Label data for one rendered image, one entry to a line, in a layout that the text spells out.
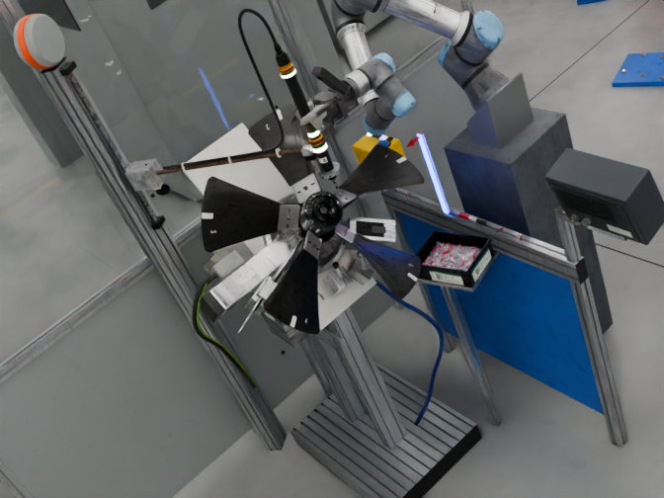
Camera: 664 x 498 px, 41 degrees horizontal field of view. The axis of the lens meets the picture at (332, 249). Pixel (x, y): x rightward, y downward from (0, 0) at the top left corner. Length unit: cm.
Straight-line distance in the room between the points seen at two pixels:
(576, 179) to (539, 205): 73
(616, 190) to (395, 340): 184
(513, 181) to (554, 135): 23
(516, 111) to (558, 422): 116
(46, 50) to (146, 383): 133
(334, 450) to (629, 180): 172
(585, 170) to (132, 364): 181
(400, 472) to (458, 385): 49
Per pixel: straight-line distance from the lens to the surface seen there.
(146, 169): 290
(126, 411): 349
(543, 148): 308
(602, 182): 238
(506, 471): 336
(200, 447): 374
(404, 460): 340
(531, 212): 310
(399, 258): 276
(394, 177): 278
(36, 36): 278
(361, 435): 355
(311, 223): 263
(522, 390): 359
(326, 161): 265
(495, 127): 300
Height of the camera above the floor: 263
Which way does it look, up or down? 35 degrees down
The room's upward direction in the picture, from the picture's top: 24 degrees counter-clockwise
